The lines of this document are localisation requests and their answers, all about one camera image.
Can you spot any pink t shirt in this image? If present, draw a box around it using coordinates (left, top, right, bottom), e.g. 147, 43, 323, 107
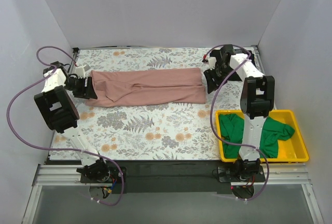
85, 68, 206, 107

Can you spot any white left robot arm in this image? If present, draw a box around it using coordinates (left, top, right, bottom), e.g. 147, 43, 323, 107
34, 61, 110, 182

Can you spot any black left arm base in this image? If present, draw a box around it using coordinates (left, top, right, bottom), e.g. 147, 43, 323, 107
76, 166, 122, 183

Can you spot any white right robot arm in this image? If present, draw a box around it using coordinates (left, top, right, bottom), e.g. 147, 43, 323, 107
202, 44, 275, 183

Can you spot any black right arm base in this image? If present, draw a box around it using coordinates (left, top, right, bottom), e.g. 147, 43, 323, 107
217, 166, 266, 183

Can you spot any folded black t shirt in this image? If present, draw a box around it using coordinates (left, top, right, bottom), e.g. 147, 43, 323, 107
225, 49, 262, 81

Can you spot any green t shirt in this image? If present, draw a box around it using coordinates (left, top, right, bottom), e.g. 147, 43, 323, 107
218, 114, 295, 159

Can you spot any floral patterned table mat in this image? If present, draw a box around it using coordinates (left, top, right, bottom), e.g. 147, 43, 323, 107
49, 47, 275, 161

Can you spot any yellow plastic bin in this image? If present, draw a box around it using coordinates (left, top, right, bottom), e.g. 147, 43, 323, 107
215, 110, 309, 163

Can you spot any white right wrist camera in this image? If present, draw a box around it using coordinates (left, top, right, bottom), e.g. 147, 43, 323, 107
202, 56, 217, 69

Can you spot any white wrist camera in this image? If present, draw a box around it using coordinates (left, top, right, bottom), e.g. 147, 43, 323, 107
202, 56, 217, 69
74, 65, 90, 78

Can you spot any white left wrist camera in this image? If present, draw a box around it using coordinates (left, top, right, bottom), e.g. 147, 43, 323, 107
74, 65, 90, 78

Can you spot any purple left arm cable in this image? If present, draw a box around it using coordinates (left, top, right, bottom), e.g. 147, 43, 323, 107
6, 46, 126, 206

